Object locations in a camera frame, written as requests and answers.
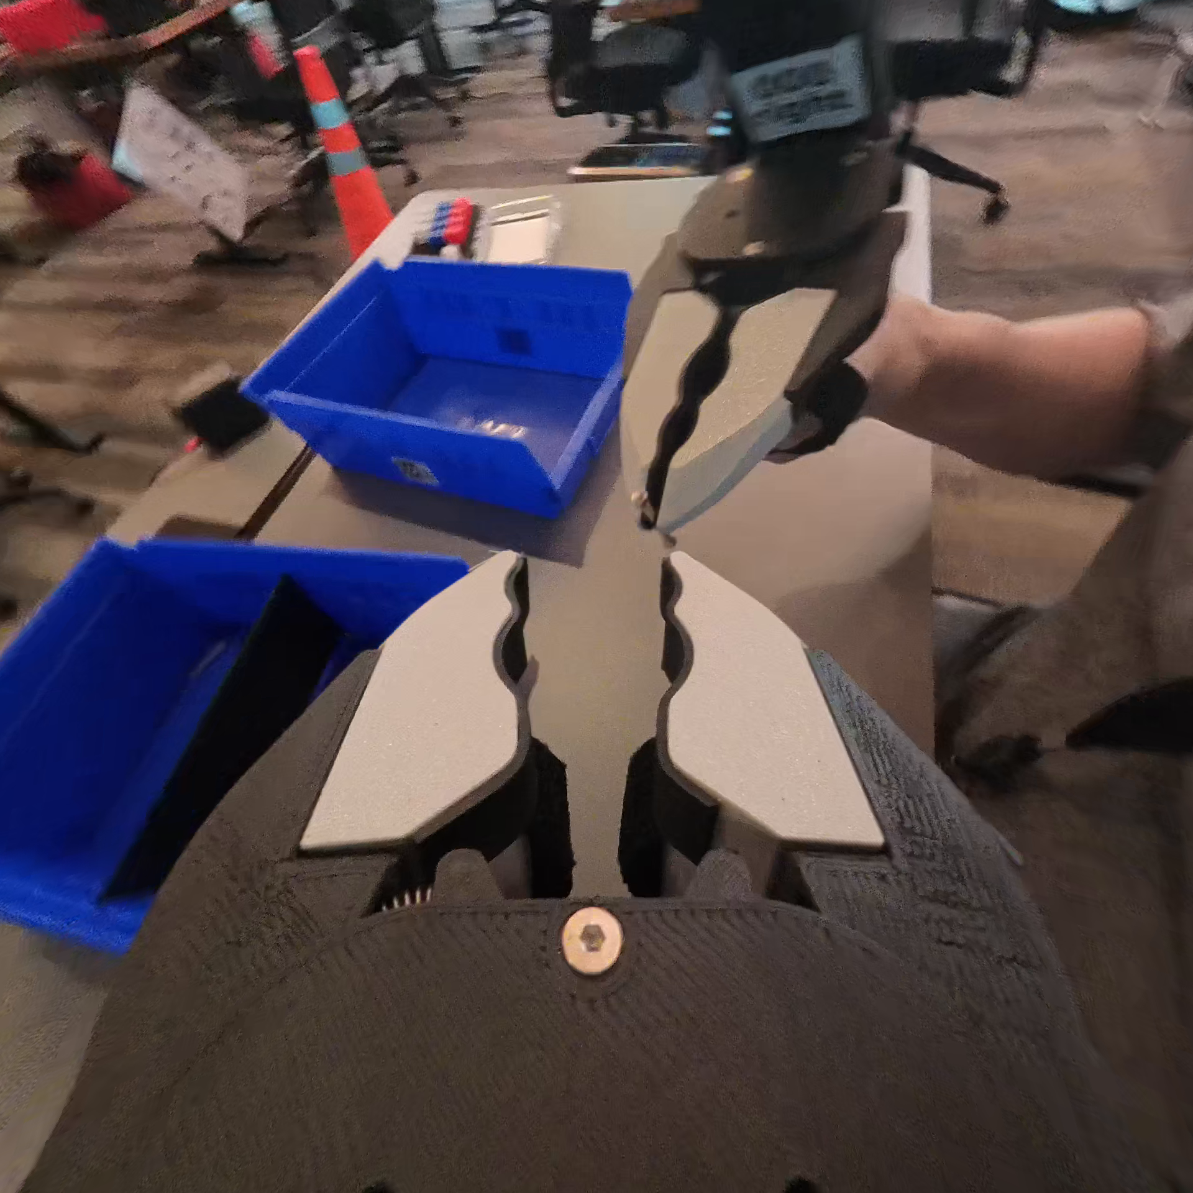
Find white flat box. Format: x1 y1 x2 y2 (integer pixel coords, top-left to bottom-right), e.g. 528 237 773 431
484 199 563 264

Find red object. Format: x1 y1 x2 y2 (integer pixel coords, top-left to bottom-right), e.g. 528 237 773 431
19 149 137 233

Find black bin divider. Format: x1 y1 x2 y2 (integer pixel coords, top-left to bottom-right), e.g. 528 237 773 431
101 577 347 904

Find dark tablet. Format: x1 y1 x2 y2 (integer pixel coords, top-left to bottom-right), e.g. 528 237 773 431
568 142 712 181

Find black office chair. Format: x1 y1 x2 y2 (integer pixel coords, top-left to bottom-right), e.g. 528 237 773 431
546 0 702 127
889 0 1038 225

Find black shoulder strap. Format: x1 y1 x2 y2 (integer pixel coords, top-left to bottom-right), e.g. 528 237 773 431
1062 679 1193 759

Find white printed paper sign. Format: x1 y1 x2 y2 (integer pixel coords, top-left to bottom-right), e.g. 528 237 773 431
112 83 254 242

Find person's grey shirt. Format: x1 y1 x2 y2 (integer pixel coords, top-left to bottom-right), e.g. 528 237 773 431
932 299 1193 1193

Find blue plastic bin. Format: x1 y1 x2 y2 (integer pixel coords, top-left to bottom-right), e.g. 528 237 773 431
240 259 635 520

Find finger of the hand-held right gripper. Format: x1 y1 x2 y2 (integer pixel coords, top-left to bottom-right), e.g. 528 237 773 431
619 287 726 523
652 287 838 537

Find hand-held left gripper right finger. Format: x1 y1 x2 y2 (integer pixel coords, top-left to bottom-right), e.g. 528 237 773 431
618 550 886 898

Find black charger box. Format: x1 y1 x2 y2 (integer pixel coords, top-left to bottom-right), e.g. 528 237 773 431
175 367 274 460

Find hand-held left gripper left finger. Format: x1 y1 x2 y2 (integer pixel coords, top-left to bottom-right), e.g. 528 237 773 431
298 550 574 898

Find orange traffic cone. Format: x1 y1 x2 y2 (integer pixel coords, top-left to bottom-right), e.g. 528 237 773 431
293 44 398 263

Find blue bin with black divider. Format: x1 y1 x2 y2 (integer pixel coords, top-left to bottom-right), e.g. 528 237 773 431
0 536 470 955

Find person's right forearm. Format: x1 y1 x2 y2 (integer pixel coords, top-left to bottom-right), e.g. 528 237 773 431
852 297 1158 475

